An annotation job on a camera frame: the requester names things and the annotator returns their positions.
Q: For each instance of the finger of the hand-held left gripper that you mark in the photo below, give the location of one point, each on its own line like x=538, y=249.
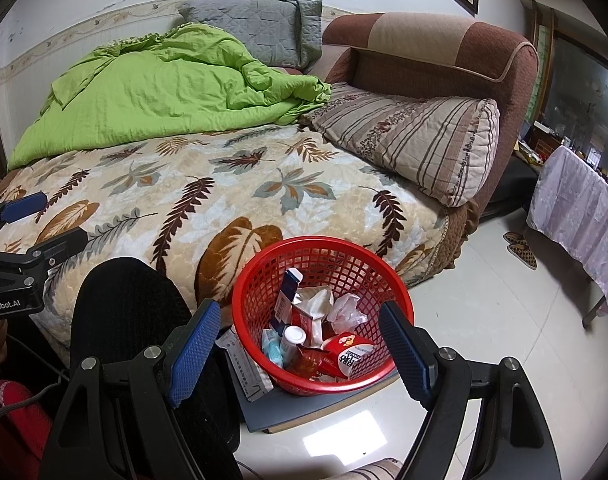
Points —
x=59, y=247
x=21, y=208

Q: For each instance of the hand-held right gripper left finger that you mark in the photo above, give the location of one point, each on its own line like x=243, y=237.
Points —
x=194, y=350

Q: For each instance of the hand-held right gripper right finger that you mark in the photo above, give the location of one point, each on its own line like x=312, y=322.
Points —
x=408, y=355

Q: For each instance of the torn red box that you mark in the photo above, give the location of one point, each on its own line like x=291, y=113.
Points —
x=349, y=355

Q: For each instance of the clear plastic bag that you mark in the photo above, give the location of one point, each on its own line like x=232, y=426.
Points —
x=346, y=312

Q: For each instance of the teal packet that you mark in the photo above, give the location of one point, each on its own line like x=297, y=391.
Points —
x=272, y=350

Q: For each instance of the white plastic bottle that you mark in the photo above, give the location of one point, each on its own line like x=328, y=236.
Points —
x=293, y=340

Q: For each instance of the red plastic basket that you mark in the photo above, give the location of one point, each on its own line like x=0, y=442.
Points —
x=314, y=388

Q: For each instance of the blue white medicine box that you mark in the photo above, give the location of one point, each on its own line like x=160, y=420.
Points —
x=286, y=300

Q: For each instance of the white paper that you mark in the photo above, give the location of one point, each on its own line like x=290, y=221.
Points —
x=311, y=302

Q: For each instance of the person's leg in black pants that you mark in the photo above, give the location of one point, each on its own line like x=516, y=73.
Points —
x=124, y=300

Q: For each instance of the grey stool board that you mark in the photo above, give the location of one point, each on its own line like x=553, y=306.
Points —
x=294, y=410

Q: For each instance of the striped seat cushion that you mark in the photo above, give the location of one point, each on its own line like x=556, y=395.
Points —
x=373, y=470

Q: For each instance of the brown slipper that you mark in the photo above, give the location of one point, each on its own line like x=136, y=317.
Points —
x=513, y=238
x=523, y=255

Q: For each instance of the leaf print blanket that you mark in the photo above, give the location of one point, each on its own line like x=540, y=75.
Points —
x=234, y=185

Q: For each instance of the green quilt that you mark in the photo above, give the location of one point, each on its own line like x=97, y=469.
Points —
x=159, y=95

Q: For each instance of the striped pillow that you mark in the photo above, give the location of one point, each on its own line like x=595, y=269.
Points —
x=408, y=135

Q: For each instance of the table with lilac cloth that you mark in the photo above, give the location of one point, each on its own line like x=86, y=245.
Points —
x=573, y=205

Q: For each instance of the grey quilted pillow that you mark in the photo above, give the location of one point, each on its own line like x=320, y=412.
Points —
x=254, y=25

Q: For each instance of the glass door with wooden frame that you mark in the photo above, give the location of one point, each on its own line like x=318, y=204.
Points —
x=578, y=100

